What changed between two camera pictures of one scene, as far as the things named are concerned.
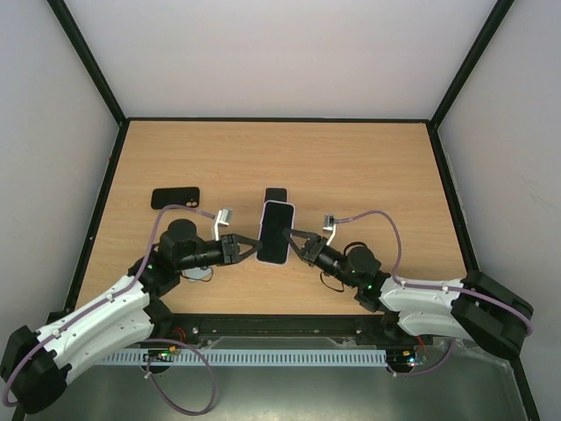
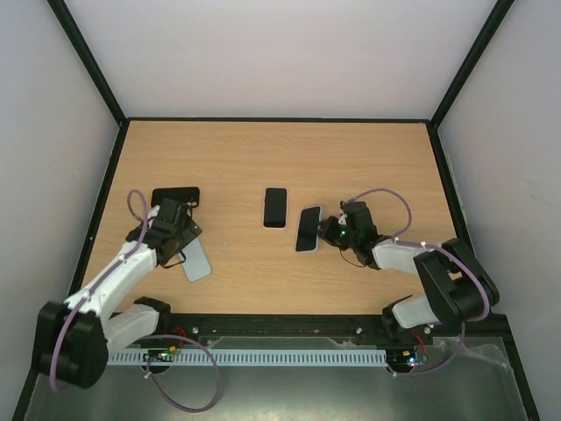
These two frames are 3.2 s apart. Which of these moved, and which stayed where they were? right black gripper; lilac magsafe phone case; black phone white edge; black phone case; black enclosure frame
Moved: black phone white edge; right black gripper; lilac magsafe phone case
Stayed: black phone case; black enclosure frame
